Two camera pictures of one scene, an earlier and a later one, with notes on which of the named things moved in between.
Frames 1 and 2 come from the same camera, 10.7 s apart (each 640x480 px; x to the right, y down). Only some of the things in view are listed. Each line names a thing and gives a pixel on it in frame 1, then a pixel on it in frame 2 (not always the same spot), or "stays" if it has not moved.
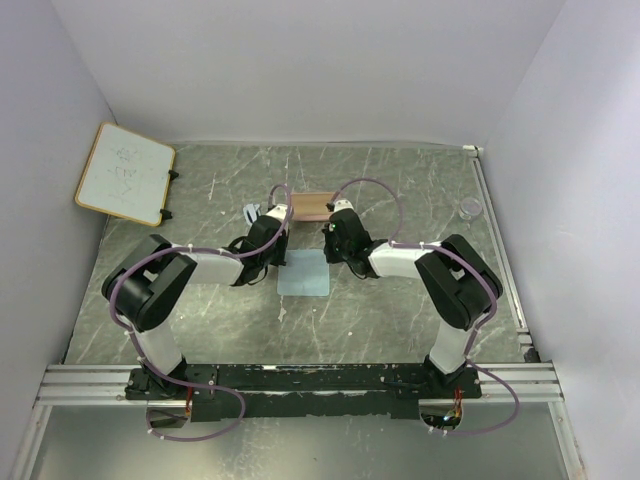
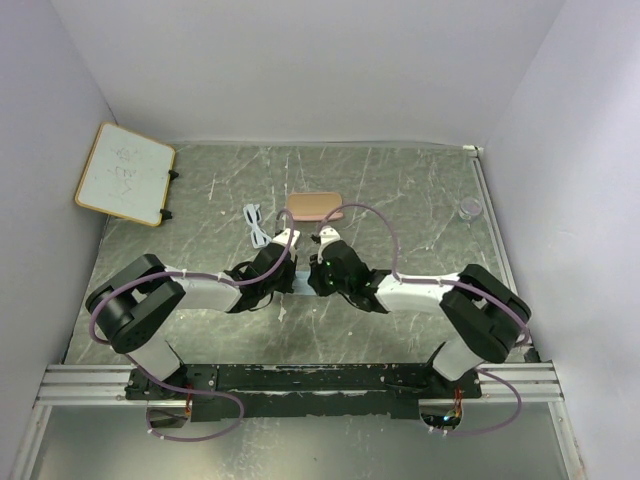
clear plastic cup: [470, 206] stays
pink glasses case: [311, 206] stays
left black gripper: [281, 258] to [287, 287]
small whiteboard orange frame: [127, 175] stays
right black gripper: [328, 234] to [315, 278]
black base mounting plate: [344, 391] stays
